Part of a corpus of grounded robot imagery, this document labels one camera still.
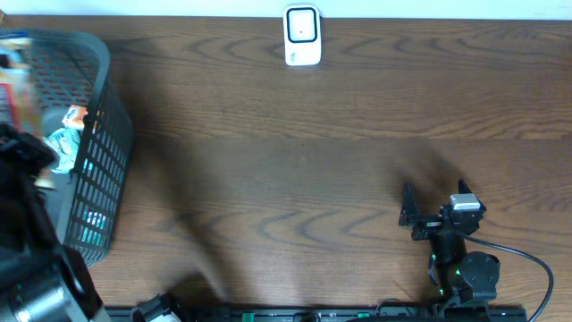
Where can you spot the teal wet-wipe packet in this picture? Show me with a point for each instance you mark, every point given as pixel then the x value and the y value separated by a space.
pixel 65 143

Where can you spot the orange tissue packet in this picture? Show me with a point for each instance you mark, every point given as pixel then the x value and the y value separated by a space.
pixel 74 117

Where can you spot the large yellow snack bag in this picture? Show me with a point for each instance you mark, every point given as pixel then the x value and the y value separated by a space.
pixel 19 105

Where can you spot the white barcode scanner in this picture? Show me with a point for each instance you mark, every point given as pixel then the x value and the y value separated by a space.
pixel 302 35

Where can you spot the green Kleenex tissue packet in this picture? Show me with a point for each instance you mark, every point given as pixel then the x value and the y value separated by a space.
pixel 93 231

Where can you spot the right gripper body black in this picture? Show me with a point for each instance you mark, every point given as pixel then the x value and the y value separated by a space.
pixel 427 224

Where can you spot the black mounting rail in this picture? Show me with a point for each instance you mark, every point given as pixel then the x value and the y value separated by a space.
pixel 392 312

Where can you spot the grey plastic basket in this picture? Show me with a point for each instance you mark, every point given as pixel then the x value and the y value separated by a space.
pixel 72 68

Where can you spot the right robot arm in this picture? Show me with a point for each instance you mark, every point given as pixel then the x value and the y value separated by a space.
pixel 465 279

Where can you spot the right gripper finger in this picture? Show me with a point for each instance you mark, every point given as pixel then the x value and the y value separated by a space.
pixel 409 206
pixel 463 187

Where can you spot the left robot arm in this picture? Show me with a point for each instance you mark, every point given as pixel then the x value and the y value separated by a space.
pixel 41 279

